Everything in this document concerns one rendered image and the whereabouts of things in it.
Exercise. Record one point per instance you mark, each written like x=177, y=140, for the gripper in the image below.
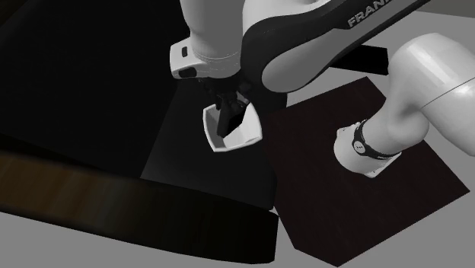
x=227, y=92

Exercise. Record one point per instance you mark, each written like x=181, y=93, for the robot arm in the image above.
x=215, y=29

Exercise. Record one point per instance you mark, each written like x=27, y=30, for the white square cup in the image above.
x=243, y=137

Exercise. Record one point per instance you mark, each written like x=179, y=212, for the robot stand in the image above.
x=334, y=211

